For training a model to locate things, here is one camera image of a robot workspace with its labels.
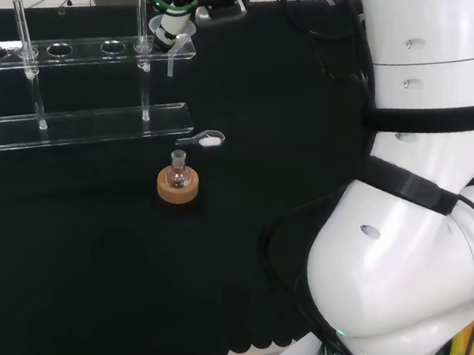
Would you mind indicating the clear acrylic funnel stand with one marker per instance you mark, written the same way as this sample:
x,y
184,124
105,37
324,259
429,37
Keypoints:
x,y
96,123

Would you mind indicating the black bench cloth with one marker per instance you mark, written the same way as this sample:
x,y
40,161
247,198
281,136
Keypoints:
x,y
80,253

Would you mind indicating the clear plastic funnel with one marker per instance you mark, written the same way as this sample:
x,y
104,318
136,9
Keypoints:
x,y
171,66

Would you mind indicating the small round-bottom glass flask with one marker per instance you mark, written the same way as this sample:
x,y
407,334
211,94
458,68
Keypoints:
x,y
177,176

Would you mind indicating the clear glass weighing funnel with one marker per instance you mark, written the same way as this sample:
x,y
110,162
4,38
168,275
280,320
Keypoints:
x,y
209,140

